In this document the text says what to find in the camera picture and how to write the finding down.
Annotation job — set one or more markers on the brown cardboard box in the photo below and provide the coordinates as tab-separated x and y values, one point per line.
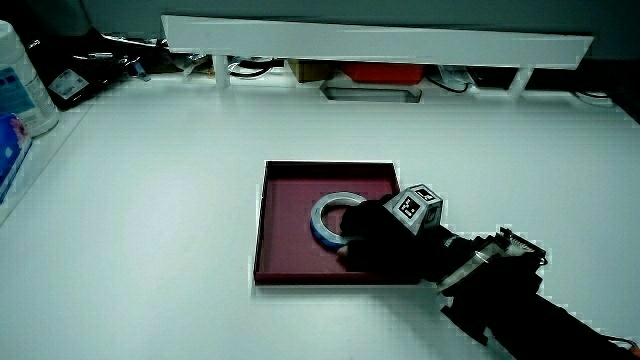
307	70

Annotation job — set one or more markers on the blue tape roll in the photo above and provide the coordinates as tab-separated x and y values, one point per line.
316	220

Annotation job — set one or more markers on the person's right forearm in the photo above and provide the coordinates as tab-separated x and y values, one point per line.
520	300

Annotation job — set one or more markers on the blue tissue packet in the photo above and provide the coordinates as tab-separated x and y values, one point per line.
11	150

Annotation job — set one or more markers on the dark red square tray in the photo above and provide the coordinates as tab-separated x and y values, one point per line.
290	235

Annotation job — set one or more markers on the person's right hand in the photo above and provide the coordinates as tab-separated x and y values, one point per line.
380	240

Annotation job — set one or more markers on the red box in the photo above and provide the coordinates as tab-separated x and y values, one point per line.
382	72

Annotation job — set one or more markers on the white desk shelf riser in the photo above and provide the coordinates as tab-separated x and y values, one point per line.
370	44

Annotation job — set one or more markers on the white wipes canister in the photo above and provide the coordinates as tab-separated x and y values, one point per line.
22	85

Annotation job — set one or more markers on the black bag with white label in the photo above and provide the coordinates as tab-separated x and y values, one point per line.
75	70

